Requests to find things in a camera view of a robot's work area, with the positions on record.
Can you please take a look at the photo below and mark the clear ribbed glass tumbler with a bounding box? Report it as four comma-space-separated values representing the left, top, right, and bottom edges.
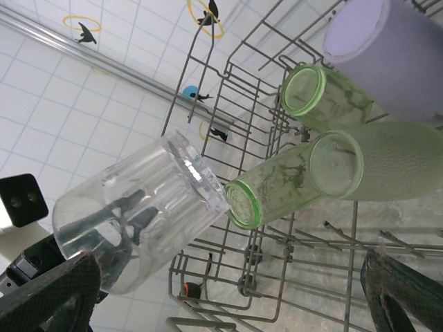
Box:
51, 130, 231, 295

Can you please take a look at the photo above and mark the small dolphin ring sticker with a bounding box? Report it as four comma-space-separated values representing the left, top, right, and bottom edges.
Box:
186, 0, 226, 39

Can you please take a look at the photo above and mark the frosted pale green cup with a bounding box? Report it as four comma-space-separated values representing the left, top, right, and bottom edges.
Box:
309, 120, 443, 203

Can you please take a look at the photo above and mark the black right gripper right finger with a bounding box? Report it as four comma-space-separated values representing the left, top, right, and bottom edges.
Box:
359, 248, 443, 332

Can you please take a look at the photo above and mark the aluminium frame post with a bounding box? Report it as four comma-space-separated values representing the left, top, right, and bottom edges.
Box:
0, 5, 236, 131

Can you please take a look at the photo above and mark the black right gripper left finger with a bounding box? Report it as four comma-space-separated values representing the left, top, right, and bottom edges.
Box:
0, 251, 102, 332

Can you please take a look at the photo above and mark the tall green glass tumbler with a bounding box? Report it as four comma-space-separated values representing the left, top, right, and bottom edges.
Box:
279, 64, 374, 132

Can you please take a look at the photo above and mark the short green glass tumbler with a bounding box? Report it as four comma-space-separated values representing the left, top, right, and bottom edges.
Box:
224, 141, 314, 230

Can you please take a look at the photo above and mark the black seal ring sticker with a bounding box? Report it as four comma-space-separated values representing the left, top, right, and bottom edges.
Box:
199, 120, 230, 143

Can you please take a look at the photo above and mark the grey wire dish rack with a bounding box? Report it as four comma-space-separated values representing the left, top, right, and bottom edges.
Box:
161, 0, 443, 332

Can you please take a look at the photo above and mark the blue oval fish sticker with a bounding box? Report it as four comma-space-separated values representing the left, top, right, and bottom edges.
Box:
182, 85, 215, 104

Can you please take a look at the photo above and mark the lilac plastic cup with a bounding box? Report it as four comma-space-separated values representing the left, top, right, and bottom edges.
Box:
322, 0, 443, 120

